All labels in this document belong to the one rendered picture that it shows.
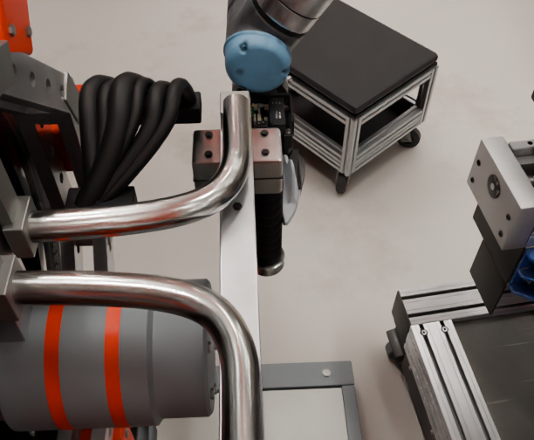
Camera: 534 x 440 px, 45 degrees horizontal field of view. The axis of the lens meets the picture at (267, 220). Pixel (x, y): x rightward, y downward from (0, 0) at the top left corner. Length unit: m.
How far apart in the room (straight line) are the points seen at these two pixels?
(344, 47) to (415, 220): 0.52
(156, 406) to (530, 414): 0.93
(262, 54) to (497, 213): 0.41
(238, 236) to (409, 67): 1.33
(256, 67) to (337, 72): 1.04
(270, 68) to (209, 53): 1.68
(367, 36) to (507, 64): 0.75
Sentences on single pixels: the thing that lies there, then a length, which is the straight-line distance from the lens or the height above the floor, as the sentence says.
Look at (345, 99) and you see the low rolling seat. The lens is 1.67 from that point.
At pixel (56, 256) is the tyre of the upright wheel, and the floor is 0.68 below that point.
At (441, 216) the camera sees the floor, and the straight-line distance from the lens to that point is 1.89.
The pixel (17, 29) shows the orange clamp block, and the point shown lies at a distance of 0.58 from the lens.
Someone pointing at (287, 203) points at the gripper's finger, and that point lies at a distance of 0.73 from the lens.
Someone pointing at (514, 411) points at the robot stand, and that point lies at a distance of 1.37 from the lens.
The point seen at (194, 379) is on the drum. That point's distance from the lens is 0.56.
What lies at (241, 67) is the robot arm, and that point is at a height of 0.96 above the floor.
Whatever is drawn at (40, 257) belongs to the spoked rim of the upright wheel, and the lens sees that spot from 0.88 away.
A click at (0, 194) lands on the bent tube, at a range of 0.50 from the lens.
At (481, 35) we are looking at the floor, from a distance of 2.62.
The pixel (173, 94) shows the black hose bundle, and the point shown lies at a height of 1.04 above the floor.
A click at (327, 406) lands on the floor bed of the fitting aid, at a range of 1.44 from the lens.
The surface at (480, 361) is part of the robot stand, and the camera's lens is 1.40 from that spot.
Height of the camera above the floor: 1.39
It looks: 50 degrees down
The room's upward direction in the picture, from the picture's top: straight up
